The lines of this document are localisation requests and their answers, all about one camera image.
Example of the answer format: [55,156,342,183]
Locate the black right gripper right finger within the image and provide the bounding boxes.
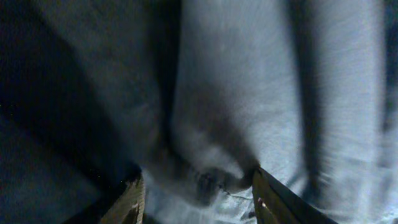
[252,167,336,224]

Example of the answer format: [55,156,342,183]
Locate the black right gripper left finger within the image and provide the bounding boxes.
[62,174,146,224]

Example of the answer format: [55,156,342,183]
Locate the navy blue shorts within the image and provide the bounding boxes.
[1,1,397,223]

